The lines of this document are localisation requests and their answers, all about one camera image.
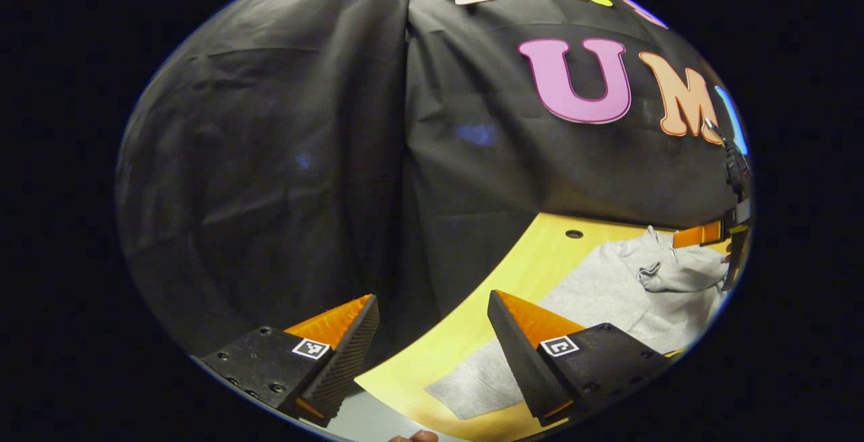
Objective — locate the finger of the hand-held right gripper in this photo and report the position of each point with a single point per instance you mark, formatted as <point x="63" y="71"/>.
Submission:
<point x="698" y="235"/>

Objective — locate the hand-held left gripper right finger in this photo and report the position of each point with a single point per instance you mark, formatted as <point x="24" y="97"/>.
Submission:
<point x="523" y="371"/>

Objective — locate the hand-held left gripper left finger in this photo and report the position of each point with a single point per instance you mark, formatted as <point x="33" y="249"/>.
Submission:
<point x="347" y="368"/>

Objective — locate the grey zip-neck sweatshirt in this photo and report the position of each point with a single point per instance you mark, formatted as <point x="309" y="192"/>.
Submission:
<point x="607" y="293"/>

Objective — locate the black backdrop cloth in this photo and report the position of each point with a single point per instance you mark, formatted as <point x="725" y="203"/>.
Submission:
<point x="270" y="158"/>

